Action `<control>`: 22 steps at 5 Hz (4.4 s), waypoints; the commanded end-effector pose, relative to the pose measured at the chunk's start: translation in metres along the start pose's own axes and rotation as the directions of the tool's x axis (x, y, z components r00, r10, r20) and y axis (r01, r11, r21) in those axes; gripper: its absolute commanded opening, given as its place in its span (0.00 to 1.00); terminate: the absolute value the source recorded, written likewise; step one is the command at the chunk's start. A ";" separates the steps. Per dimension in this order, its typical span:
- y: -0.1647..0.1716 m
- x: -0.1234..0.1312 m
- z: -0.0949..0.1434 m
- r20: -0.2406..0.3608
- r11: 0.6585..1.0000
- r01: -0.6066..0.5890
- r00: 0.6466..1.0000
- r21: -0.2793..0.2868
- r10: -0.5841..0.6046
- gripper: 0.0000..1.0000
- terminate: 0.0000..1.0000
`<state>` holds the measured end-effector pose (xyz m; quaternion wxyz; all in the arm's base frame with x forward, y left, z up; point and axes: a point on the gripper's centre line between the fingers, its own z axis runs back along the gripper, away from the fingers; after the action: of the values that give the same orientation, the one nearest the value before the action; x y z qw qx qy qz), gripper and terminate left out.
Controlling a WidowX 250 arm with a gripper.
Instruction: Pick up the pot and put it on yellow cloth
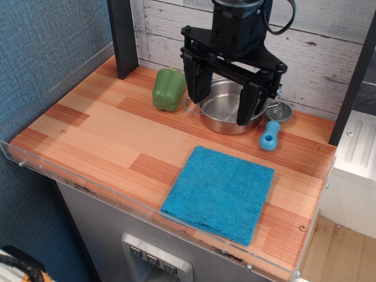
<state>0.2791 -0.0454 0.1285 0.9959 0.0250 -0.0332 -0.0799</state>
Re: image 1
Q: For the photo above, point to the blue folded cloth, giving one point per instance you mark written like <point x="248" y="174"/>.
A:
<point x="219" y="194"/>

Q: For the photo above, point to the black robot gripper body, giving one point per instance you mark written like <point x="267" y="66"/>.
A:
<point x="234" y="45"/>

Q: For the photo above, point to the grey and blue toy spoon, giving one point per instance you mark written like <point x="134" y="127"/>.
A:
<point x="277" y="114"/>

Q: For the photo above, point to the black vertical post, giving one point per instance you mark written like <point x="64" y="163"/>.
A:
<point x="123" y="35"/>
<point x="359" y="72"/>

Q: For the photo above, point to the black vertical post left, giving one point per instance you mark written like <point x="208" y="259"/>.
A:
<point x="123" y="35"/>

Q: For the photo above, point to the white toy sink unit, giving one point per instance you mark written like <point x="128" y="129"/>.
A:
<point x="349" y="196"/>

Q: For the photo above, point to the small stainless steel pot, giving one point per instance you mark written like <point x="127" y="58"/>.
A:
<point x="219" y="110"/>

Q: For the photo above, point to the clear acrylic table guard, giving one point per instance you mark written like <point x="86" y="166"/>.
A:
<point x="106" y="137"/>

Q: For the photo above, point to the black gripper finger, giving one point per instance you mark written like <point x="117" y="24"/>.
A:
<point x="198" y="76"/>
<point x="251" y="95"/>

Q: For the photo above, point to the black and orange bag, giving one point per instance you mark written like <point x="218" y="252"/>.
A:
<point x="17" y="265"/>

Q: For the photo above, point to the silver toy fridge front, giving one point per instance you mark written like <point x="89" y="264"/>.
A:
<point x="124" y="247"/>

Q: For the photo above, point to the green toy bell pepper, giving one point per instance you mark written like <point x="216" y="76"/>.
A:
<point x="170" y="85"/>

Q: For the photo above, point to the black vertical post right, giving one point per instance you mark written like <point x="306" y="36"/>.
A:
<point x="359" y="72"/>

